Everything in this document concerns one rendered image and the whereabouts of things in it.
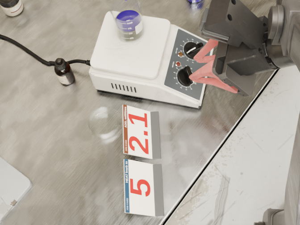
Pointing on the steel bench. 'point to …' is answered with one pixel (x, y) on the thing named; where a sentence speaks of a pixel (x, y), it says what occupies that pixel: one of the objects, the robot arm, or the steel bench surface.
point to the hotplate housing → (132, 82)
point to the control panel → (181, 36)
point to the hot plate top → (131, 49)
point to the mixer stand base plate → (11, 187)
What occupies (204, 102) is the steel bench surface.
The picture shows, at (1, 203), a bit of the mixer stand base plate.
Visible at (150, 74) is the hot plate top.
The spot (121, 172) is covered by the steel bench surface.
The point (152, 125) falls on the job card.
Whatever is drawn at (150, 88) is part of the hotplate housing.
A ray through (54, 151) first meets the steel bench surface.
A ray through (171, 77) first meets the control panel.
